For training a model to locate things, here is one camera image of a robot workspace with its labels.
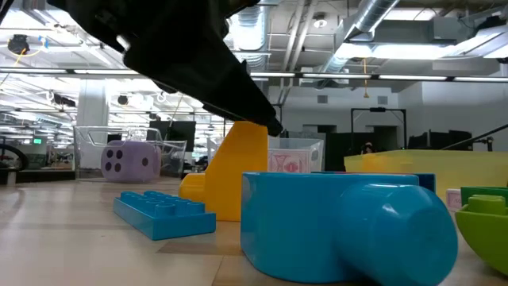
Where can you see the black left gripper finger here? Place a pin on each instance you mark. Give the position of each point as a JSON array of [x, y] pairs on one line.
[[214, 83]]

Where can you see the yellow single-stud block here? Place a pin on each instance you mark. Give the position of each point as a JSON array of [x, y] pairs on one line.
[[238, 178]]

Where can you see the pink card deck box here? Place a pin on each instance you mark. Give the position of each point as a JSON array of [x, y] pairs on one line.
[[289, 161]]

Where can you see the purple foam die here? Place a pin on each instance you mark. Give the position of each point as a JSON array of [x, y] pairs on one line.
[[131, 161]]

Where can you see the big blue four-stud block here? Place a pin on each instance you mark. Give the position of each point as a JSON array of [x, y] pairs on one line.
[[426, 182]]

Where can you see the black background monitor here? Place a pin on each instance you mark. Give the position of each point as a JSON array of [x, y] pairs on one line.
[[174, 135]]

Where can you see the white column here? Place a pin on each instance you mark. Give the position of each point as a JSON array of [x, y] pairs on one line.
[[92, 111]]

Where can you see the clear plastic bin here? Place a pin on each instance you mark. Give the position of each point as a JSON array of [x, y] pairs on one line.
[[317, 145], [87, 159]]

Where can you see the long ceiling light bar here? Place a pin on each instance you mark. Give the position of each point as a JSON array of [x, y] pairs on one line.
[[357, 76]]

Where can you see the blue long flat brick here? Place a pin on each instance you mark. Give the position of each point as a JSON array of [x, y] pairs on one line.
[[170, 222]]

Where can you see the person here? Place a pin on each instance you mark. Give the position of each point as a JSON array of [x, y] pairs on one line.
[[368, 148]]

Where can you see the green lit sign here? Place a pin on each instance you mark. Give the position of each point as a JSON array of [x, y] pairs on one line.
[[37, 140]]

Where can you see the blue single-stud block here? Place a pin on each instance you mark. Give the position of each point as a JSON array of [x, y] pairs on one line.
[[301, 230]]

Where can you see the yellow translucent bin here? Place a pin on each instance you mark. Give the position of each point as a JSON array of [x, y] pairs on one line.
[[436, 171]]

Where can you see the purple-pink card deck box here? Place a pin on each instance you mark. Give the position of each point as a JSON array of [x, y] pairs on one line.
[[453, 198]]

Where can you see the small dark green brick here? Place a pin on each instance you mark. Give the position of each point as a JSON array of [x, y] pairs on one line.
[[488, 191]]

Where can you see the lime green brick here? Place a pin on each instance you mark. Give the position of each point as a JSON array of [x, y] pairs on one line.
[[484, 238]]

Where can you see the black gantry frame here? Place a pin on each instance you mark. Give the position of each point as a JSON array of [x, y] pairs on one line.
[[224, 129], [377, 109]]

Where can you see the silver spiral air duct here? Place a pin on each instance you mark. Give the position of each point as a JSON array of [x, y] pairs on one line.
[[258, 35]]

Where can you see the black ceiling dome camera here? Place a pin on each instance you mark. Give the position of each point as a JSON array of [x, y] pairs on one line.
[[18, 43]]

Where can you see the black metal table frame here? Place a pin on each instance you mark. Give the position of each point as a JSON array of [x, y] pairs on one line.
[[47, 176]]

